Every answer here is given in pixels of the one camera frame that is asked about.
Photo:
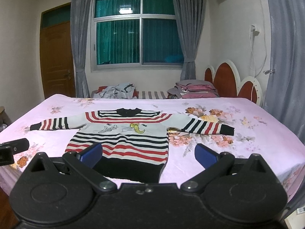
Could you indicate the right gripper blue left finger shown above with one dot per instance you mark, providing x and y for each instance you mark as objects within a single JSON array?
[{"x": 83, "y": 162}]

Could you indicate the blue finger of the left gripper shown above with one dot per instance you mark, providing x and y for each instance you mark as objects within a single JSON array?
[{"x": 16, "y": 146}]

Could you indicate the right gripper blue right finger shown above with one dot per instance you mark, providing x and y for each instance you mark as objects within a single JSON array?
[{"x": 215, "y": 165}]

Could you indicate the striped knit child sweater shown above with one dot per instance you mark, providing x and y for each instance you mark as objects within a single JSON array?
[{"x": 135, "y": 142}]

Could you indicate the pile of grey clothes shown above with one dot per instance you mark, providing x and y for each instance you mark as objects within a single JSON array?
[{"x": 120, "y": 91}]

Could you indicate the pink floral bed sheet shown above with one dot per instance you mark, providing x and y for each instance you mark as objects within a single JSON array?
[{"x": 256, "y": 132}]

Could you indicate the stack of folded pink bedding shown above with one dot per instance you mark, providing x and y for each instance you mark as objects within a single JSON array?
[{"x": 193, "y": 89}]

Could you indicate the brown wooden door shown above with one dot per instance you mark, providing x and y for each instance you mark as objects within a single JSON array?
[{"x": 56, "y": 61}]

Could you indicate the red white scalloped headboard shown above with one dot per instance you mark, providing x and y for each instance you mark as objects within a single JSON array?
[{"x": 226, "y": 80}]

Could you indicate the grey striped mattress cover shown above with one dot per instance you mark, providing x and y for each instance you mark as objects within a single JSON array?
[{"x": 152, "y": 95}]

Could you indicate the grey curtain at right edge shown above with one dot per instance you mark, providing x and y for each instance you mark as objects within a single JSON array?
[{"x": 285, "y": 89}]

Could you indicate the aluminium sliding window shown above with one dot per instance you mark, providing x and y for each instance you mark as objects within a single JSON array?
[{"x": 134, "y": 33}]

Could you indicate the left grey curtain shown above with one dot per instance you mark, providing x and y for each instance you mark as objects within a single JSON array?
[{"x": 79, "y": 18}]

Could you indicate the white wall socket plug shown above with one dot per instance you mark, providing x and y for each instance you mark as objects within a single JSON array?
[{"x": 254, "y": 30}]

